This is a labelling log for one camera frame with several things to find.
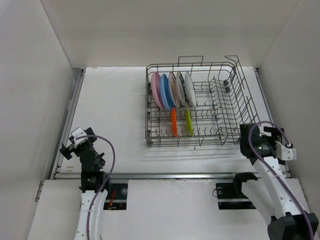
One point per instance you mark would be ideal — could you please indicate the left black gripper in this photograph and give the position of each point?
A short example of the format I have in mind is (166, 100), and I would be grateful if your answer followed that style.
(68, 150)

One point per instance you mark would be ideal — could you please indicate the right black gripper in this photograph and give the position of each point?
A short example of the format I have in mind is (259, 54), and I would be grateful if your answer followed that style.
(275, 135)

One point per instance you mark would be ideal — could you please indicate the green plastic plate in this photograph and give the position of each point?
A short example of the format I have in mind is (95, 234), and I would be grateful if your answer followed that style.
(189, 121)

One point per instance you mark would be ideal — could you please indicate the white blue-line ceramic plate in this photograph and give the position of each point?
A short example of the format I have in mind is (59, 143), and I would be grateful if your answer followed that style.
(190, 91)

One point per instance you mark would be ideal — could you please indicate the orange plastic plate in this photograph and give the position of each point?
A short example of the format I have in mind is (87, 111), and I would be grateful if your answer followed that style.
(174, 122)

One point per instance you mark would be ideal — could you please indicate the pink plastic plate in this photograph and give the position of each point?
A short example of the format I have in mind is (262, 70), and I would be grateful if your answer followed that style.
(155, 87)

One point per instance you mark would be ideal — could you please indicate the teal rimmed ceramic plate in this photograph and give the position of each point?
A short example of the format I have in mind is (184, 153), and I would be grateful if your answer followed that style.
(181, 89)

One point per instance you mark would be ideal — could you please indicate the blue plastic plate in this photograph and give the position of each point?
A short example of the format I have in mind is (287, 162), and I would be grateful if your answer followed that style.
(164, 92)

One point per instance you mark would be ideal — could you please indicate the orange sunburst ceramic plate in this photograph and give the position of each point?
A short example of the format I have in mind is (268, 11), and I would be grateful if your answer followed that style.
(173, 87)

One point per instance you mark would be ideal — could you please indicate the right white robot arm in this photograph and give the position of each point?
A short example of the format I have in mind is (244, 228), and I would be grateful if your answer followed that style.
(284, 215)

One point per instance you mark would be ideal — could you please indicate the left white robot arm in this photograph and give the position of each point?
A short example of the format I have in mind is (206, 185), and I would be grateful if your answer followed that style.
(94, 182)

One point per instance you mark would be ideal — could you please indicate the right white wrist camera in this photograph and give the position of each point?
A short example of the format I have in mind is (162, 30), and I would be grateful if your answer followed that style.
(285, 153)

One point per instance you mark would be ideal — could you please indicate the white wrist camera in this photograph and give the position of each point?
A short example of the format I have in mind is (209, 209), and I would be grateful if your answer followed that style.
(78, 137)
(285, 153)

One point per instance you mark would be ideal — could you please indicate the aluminium front rail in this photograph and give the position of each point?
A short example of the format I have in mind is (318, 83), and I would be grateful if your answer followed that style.
(158, 176)

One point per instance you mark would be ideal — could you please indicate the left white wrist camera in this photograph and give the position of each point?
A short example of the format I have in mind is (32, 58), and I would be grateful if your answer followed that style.
(78, 137)

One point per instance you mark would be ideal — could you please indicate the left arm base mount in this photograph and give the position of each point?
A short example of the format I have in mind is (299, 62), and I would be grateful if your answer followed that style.
(116, 199)

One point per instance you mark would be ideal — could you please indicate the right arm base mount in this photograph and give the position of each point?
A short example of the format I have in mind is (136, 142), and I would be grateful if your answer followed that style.
(229, 199)

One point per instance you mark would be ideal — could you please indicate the grey wire dish rack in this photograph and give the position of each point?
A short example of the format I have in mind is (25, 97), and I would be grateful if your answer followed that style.
(223, 103)

